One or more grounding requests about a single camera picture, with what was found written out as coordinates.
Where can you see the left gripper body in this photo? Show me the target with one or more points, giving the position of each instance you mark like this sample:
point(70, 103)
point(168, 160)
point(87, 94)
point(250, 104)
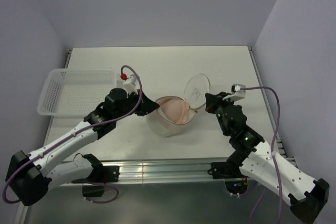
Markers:
point(131, 103)

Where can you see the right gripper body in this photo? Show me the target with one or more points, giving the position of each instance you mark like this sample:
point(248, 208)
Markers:
point(220, 109)

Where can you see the pink bra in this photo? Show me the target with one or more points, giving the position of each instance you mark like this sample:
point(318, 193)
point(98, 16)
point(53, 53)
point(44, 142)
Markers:
point(176, 110)

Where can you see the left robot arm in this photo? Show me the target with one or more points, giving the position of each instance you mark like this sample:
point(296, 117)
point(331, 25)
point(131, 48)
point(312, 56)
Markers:
point(16, 189)

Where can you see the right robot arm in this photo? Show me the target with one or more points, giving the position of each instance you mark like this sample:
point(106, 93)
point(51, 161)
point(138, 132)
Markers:
point(253, 158)

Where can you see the white plastic basket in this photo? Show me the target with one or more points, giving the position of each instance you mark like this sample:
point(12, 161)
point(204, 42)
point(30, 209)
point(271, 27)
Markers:
point(75, 93)

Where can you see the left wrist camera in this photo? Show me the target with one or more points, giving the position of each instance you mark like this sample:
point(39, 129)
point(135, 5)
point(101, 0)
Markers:
point(130, 84)

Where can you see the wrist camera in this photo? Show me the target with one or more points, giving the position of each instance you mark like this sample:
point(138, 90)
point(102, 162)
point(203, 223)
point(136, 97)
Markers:
point(130, 84)
point(237, 93)

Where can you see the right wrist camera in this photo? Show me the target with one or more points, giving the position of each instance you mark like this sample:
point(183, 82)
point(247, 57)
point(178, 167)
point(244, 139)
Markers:
point(237, 93)

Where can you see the aluminium frame rail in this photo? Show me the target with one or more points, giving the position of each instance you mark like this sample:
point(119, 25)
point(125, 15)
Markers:
point(162, 169)

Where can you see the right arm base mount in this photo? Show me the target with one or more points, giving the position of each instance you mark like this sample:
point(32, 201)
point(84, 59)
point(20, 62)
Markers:
point(236, 184)

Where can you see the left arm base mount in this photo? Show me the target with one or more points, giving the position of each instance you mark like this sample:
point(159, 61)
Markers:
point(105, 174)

